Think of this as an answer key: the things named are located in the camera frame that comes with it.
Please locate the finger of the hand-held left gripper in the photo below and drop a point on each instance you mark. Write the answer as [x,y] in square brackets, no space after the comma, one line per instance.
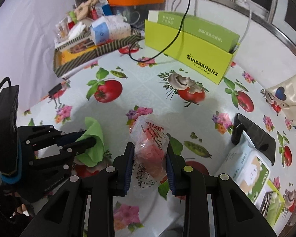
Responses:
[81,147]
[69,138]

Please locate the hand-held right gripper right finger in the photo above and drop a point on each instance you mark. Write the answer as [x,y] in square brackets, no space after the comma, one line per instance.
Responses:
[170,175]

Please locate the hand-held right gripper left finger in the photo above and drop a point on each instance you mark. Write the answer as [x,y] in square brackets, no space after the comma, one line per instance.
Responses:
[128,170]

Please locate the bright green small cloth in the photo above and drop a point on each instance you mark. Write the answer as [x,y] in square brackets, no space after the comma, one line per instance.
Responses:
[95,133]

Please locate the clear bag with pink contents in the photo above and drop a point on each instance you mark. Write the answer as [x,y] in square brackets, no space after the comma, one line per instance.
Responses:
[150,143]

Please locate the black white striped sock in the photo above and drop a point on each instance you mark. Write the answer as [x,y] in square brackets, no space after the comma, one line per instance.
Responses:
[267,202]

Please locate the person's left hand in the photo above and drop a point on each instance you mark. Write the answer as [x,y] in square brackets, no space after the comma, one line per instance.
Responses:
[23,209]

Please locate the black binder clip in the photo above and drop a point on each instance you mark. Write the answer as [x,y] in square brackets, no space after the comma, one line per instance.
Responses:
[56,91]

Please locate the wet wipes pack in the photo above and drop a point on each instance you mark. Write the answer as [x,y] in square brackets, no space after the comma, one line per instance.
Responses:
[246,165]

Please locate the fruit print tablecloth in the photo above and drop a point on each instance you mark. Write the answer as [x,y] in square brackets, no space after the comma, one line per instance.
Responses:
[148,93]

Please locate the striped cardboard tray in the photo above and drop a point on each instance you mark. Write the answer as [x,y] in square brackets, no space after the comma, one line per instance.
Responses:
[88,54]

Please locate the black smartphone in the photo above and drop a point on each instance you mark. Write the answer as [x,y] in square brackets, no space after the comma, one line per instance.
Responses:
[256,130]

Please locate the loose white tissue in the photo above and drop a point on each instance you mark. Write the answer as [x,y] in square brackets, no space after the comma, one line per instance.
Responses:
[76,29]

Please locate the clear glass cup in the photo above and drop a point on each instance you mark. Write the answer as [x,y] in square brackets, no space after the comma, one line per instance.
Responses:
[61,28]

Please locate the blue white tissue pack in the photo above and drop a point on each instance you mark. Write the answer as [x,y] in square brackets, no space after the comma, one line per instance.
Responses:
[108,30]

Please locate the lime green cardboard box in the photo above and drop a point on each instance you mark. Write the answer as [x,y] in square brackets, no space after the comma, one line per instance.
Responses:
[192,59]

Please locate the blue white carton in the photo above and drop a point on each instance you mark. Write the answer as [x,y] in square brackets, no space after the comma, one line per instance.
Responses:
[104,8]

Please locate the heart print cream curtain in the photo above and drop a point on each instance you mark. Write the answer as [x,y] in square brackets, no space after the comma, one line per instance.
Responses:
[291,96]

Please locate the light green inner box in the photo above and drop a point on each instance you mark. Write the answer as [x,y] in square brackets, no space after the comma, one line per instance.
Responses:
[207,32]

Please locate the clear bin with orange lid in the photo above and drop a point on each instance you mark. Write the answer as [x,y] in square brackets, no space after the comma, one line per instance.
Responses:
[133,0]

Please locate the metal window frame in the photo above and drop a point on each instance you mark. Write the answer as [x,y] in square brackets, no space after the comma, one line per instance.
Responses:
[273,12]

